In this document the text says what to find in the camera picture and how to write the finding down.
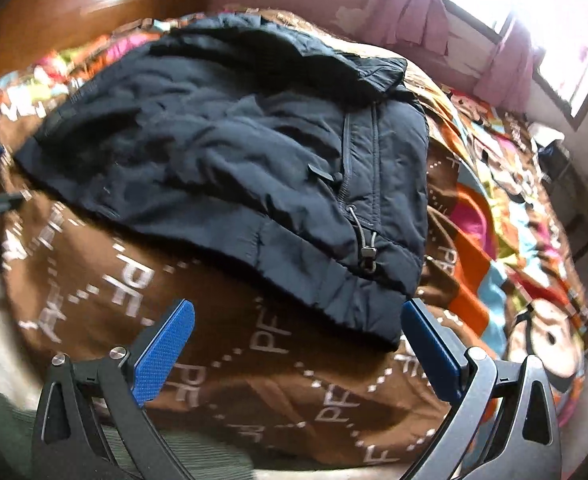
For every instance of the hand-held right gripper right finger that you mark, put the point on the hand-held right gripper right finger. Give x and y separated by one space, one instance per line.
431 350

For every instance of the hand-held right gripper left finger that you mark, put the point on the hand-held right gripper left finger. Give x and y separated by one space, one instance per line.
161 355

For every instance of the dark navy padded jacket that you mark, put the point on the dark navy padded jacket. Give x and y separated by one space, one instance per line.
214 150

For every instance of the brown cartoon printed blanket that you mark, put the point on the brown cartoon printed blanket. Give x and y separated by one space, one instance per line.
284 385

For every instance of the wooden headboard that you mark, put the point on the wooden headboard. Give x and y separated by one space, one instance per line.
74 5

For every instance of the cluttered side cabinet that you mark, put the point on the cluttered side cabinet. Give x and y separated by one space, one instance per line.
578 190

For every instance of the pink curtain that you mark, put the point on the pink curtain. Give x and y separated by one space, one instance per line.
413 15
513 60

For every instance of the brown framed window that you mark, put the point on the brown framed window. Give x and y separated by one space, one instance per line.
563 35

